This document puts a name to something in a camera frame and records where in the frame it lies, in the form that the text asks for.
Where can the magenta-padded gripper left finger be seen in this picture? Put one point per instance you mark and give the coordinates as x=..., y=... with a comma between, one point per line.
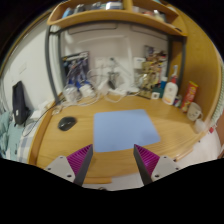
x=58, y=165

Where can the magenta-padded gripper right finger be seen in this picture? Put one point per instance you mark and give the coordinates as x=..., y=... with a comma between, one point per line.
x=165, y=165

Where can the black computer mouse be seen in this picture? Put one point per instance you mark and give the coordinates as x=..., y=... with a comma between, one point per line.
x=67, y=123

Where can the light blue mouse pad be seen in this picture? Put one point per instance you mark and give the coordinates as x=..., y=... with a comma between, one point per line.
x=125, y=130

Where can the plaid bedding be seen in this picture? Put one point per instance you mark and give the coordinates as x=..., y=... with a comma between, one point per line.
x=10, y=136

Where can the white mug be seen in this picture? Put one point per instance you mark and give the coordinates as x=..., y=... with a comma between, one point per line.
x=193, y=111

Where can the small white cube clock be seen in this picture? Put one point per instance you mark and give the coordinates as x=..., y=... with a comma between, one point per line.
x=155, y=95

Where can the red snack can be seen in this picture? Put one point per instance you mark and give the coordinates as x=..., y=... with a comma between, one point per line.
x=189, y=96

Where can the clear dome container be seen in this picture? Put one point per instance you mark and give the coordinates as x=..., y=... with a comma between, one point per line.
x=71, y=93

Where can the black bag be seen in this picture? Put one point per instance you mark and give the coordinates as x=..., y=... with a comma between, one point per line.
x=19, y=103

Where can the white lotion pump bottle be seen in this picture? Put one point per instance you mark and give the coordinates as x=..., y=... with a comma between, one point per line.
x=170, y=91

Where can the blue bottle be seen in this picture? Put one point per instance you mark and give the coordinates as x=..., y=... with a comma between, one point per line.
x=163, y=85

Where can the brown tree figure toy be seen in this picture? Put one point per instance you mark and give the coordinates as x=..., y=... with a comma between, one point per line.
x=148, y=78

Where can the dark blue model kit box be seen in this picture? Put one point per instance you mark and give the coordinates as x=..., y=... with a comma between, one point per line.
x=76, y=68

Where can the wooden shelf unit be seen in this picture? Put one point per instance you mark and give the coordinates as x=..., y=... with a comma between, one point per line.
x=113, y=15

